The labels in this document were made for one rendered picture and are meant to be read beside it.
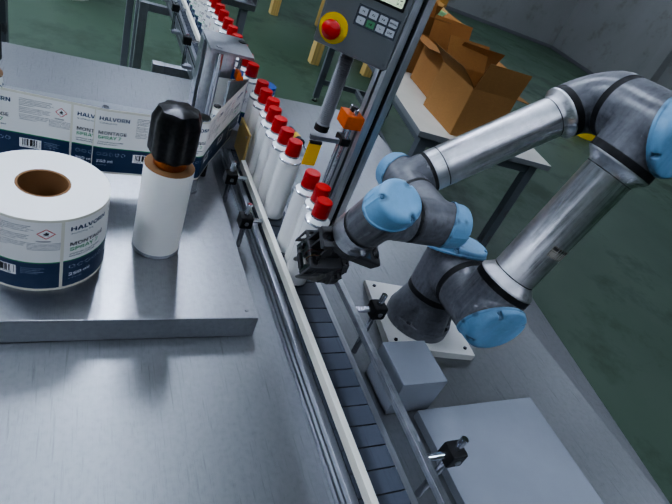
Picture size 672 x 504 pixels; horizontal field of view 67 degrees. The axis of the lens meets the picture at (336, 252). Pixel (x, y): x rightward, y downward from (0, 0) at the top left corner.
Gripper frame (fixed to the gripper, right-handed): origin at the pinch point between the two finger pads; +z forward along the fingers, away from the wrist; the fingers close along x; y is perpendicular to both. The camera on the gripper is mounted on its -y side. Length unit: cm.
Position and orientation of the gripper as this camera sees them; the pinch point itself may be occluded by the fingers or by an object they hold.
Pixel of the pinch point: (312, 273)
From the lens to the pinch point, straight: 103.4
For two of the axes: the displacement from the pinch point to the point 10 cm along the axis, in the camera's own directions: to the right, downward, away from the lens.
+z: -4.6, 3.3, 8.3
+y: -8.8, -0.4, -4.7
